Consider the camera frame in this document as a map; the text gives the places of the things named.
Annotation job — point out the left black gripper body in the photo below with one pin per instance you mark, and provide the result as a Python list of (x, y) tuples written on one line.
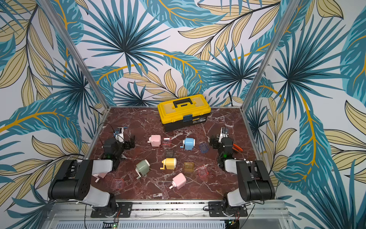
[(127, 142)]

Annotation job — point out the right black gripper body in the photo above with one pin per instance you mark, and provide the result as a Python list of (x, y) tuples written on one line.
[(217, 141)]

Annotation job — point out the yellow transparent tray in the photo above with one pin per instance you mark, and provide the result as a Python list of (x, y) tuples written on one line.
[(189, 167)]

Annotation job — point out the yellow pencil sharpener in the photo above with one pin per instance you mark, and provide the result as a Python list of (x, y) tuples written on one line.
[(169, 163)]

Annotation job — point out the pink pencil sharpener front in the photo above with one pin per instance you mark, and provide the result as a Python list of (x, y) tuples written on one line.
[(178, 181)]

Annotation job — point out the pink pencil sharpener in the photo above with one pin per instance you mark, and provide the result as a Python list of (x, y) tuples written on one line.
[(178, 181), (99, 176), (155, 140)]

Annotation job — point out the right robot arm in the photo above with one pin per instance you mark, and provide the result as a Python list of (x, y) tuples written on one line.
[(254, 182)]

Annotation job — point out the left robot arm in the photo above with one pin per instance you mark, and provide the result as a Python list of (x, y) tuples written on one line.
[(72, 182)]

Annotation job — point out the blue pencil sharpener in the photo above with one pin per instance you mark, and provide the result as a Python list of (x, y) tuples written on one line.
[(188, 143)]

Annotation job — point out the pink pencil sharpener back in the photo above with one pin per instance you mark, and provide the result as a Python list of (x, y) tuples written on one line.
[(155, 140)]

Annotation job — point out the green pencil sharpener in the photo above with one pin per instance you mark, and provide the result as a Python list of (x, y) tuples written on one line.
[(142, 168)]

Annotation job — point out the dark grey transparent tray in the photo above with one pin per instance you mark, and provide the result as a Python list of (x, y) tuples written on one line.
[(169, 154)]

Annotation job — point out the pink pencil sharpener left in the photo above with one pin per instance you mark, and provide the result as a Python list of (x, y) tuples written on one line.
[(99, 176)]

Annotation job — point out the yellow black toolbox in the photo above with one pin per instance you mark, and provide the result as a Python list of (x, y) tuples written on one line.
[(183, 112)]

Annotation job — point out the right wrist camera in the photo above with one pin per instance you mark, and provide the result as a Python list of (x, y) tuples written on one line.
[(223, 134)]

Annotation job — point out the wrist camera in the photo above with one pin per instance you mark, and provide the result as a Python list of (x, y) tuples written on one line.
[(223, 134), (119, 134)]

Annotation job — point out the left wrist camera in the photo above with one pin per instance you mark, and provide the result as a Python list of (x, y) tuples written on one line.
[(119, 134)]

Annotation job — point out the orange handled pliers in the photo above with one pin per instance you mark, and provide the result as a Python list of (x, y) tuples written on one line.
[(236, 148)]

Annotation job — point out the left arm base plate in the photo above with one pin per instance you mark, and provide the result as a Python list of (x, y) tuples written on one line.
[(114, 210)]

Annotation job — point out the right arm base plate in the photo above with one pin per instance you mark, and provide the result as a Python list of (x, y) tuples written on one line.
[(221, 209)]

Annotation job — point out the aluminium front rail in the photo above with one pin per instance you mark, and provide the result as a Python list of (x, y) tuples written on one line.
[(171, 214)]

